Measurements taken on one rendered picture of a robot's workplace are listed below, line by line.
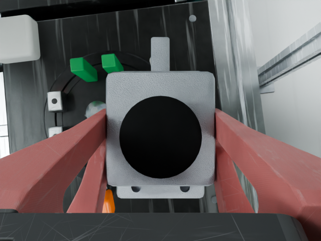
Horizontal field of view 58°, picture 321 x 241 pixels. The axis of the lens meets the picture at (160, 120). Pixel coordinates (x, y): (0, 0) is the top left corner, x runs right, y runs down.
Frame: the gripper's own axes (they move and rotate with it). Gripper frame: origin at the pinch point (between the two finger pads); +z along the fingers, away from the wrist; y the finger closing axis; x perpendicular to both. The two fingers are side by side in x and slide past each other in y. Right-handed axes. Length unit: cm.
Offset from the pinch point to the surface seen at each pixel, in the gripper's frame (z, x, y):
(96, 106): 10.4, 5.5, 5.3
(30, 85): 18.9, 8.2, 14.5
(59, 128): 13.0, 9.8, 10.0
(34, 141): 15.0, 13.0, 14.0
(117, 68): 14.3, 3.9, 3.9
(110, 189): 5.5, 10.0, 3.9
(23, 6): 24.6, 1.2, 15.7
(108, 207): 3.8, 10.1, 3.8
